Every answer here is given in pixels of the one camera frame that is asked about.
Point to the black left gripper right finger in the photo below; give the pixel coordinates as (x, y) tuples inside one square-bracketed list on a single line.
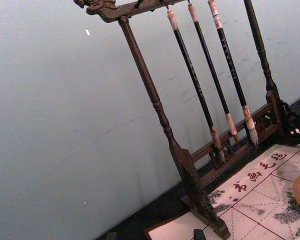
[(199, 235)]

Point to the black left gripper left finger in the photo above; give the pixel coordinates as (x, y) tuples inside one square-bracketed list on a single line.
[(112, 236)]

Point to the white paper sheet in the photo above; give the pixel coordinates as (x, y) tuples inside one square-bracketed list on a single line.
[(175, 231)]

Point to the white felt mat red grid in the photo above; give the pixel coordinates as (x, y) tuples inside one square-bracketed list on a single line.
[(255, 200)]

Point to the black brush with dark tip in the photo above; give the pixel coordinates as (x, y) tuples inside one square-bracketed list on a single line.
[(192, 70)]

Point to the dark wooden brush rack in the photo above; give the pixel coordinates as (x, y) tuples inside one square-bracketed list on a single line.
[(142, 72)]

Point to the black brush with tan tip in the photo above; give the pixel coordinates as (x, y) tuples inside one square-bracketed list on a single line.
[(211, 67)]

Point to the black brush with grey tip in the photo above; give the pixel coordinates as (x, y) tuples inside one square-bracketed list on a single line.
[(231, 67)]

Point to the plain pale wall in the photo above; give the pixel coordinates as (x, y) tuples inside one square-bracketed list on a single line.
[(52, 112)]

